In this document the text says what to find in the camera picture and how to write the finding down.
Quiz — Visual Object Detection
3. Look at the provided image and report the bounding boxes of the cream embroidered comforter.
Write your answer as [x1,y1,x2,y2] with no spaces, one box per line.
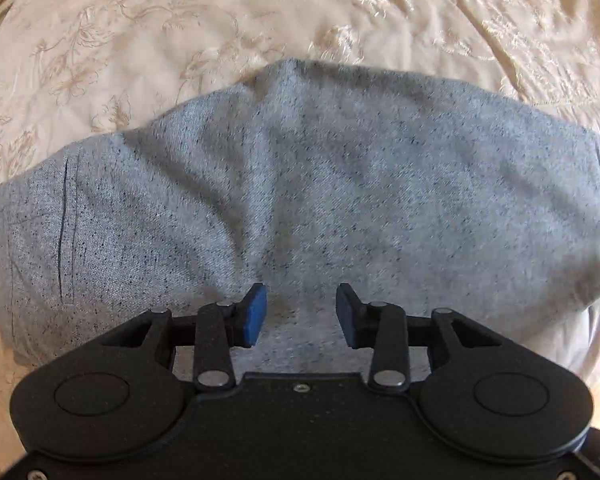
[0,0,600,411]

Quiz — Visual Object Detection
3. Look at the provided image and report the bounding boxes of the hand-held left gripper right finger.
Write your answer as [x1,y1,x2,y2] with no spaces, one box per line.
[335,282,503,395]

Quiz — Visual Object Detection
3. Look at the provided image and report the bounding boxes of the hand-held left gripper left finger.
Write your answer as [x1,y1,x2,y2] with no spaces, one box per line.
[100,282,268,391]

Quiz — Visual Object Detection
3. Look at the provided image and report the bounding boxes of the grey speckled pants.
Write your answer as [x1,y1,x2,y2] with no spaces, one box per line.
[0,58,600,378]

